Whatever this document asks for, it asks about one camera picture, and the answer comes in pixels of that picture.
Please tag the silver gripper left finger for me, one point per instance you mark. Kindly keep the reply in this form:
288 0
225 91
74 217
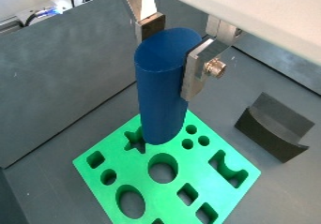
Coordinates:
149 20

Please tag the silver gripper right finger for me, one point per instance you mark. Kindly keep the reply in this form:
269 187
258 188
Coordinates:
203 59

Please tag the blue oval cylinder peg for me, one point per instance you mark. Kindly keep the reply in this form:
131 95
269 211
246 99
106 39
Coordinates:
159 59

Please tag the dark grey curved block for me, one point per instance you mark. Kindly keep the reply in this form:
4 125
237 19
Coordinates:
276 127

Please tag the green shape sorter board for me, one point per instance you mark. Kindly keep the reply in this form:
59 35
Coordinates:
183 182

